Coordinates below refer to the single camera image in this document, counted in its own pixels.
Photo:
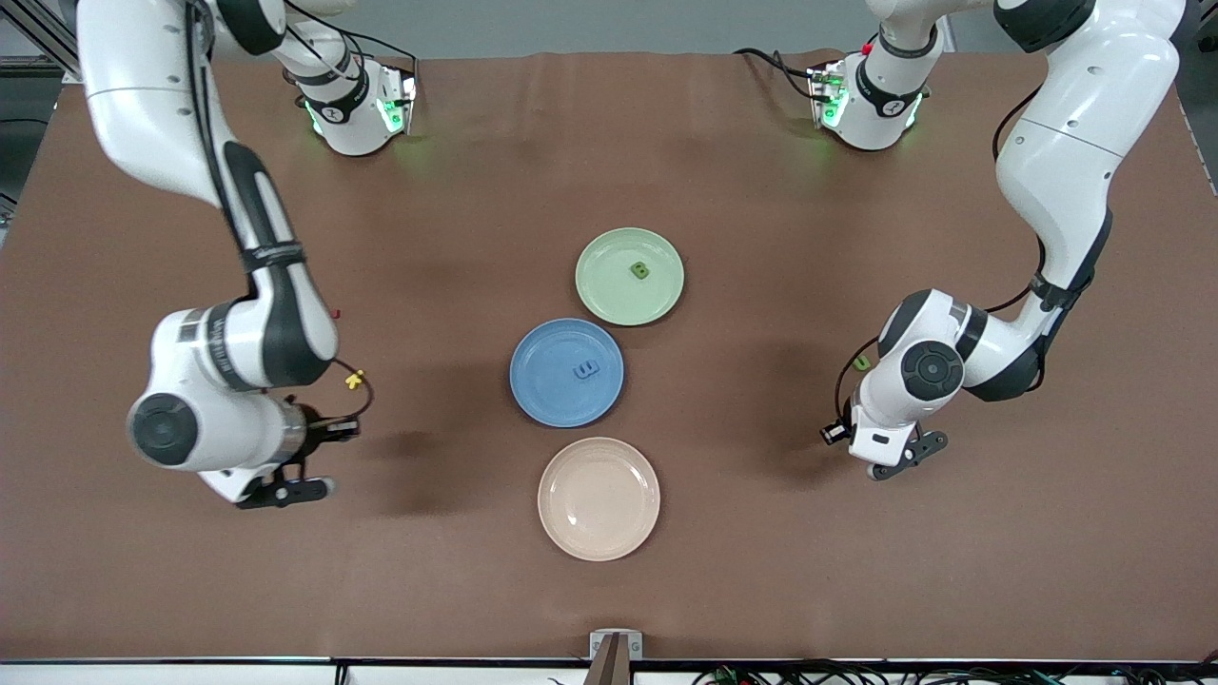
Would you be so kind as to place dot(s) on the yellow foam letter K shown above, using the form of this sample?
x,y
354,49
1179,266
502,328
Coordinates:
x,y
352,382

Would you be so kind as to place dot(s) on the beige plate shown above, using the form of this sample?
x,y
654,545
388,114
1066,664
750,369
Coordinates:
x,y
599,499

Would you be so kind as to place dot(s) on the brown table cover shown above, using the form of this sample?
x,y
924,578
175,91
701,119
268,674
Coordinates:
x,y
761,571

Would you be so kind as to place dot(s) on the blue plate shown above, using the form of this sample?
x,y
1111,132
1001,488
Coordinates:
x,y
552,390

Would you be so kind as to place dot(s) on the blue foam letter E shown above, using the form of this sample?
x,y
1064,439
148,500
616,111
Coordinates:
x,y
585,375

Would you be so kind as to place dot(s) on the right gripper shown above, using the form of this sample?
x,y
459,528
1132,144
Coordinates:
x,y
317,428

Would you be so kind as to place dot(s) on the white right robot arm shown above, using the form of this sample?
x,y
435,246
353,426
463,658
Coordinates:
x,y
143,95

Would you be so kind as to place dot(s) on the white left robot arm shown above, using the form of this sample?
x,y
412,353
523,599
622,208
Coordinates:
x,y
1075,162

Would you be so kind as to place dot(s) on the green plate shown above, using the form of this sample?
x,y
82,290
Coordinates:
x,y
609,285

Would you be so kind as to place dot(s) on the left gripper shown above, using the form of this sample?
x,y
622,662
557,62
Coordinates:
x,y
835,432

